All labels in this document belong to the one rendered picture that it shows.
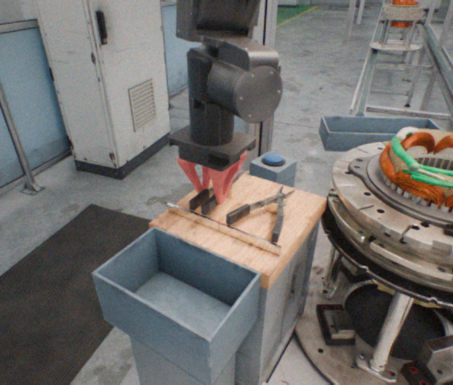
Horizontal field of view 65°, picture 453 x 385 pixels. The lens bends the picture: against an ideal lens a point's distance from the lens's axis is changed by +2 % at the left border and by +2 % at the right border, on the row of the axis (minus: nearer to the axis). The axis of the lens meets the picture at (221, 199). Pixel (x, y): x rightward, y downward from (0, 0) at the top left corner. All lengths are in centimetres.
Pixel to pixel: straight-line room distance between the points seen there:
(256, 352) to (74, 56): 234
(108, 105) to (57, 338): 151
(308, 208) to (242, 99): 24
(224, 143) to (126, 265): 20
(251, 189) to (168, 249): 17
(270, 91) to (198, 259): 23
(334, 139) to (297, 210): 32
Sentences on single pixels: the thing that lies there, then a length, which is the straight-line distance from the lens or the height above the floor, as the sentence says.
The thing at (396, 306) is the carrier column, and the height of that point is 96.
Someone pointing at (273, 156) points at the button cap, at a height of 104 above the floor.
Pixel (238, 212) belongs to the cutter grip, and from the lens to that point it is 47.
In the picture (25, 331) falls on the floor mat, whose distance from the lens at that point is 189.
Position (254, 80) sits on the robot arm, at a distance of 36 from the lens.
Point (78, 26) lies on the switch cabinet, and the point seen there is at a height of 106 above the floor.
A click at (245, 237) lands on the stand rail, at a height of 107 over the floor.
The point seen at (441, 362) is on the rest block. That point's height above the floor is 84.
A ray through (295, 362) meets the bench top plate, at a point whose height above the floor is 78.
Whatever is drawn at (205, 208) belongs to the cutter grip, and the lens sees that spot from 48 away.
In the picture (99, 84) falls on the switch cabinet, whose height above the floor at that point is 72.
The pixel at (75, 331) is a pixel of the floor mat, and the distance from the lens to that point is 180.
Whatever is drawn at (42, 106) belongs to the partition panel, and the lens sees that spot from 291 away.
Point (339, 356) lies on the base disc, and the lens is 70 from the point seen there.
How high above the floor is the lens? 136
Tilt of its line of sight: 33 degrees down
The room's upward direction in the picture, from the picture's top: straight up
